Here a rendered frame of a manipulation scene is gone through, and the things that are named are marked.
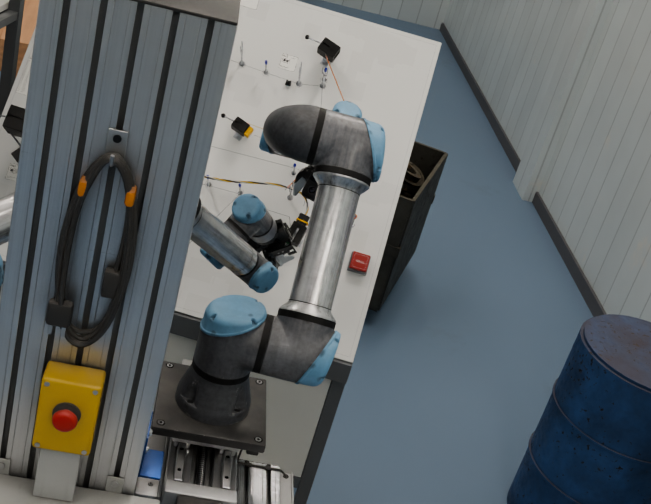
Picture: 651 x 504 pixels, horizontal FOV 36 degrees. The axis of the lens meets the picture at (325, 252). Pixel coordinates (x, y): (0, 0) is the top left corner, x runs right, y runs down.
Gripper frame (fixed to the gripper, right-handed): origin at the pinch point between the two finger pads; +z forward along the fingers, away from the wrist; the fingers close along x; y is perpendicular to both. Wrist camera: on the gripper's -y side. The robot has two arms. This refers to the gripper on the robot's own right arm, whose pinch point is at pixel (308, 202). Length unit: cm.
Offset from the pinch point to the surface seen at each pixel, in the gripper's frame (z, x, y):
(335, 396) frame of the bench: 47, -32, -20
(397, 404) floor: 158, -61, 59
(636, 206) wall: 154, -128, 237
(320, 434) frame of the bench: 60, -34, -26
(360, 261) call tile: 18.8, -19.6, 6.1
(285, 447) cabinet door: 69, -27, -31
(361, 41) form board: -4, 13, 63
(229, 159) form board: 18.4, 28.5, 15.1
